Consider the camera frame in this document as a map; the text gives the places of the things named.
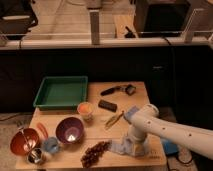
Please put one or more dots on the black rectangular block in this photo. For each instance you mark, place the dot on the black rectangular block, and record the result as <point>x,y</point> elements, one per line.
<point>107,105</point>

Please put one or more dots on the purple bowl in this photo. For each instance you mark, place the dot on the purple bowl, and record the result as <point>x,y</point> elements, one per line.
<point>70,130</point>

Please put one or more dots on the bunch of dark grapes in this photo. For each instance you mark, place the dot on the bunch of dark grapes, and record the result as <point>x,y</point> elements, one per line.
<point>92,154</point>

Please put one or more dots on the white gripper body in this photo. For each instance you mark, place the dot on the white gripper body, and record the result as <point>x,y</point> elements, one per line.
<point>135,148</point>

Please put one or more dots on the blue box on floor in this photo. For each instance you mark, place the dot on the blue box on floor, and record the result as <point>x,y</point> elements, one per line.
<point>169,147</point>

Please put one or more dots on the metal spoon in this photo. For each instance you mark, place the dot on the metal spoon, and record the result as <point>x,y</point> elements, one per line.
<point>21,130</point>

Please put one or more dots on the blue cup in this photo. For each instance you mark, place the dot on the blue cup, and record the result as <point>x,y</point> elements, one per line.
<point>51,145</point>

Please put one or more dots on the wooden table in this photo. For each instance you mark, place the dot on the wooden table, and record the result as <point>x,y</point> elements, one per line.
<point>70,154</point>

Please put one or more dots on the green plastic tray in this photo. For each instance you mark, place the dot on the green plastic tray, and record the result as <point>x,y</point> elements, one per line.
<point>61,92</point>

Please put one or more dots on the blue sponge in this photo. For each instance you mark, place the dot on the blue sponge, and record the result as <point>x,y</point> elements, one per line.
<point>130,113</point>

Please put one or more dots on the black handled brush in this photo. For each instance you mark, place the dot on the black handled brush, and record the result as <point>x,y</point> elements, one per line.
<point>128,89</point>

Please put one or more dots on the black device on ledge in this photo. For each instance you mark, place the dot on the black device on ledge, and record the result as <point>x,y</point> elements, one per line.
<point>129,33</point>

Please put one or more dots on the red-brown bowl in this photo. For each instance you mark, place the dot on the red-brown bowl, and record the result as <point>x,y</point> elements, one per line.
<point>18,145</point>

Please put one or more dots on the light blue towel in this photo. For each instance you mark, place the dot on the light blue towel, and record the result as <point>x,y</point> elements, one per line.
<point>121,148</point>

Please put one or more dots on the metal frame post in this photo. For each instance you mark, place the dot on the metal frame post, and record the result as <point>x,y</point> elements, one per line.
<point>94,23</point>

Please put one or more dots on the yellow-green banana peel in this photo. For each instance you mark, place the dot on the yellow-green banana peel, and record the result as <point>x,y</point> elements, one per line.
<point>113,120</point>

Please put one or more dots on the orange carrot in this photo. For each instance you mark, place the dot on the orange carrot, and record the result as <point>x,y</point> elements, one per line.
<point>43,130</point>

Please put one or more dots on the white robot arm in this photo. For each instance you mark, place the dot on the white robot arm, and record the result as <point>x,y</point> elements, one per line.
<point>145,120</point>

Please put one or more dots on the orange cup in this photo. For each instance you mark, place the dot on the orange cup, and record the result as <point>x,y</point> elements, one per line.
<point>85,109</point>

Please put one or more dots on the small metal cup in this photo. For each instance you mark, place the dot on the small metal cup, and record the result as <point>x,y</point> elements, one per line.
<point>36,156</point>

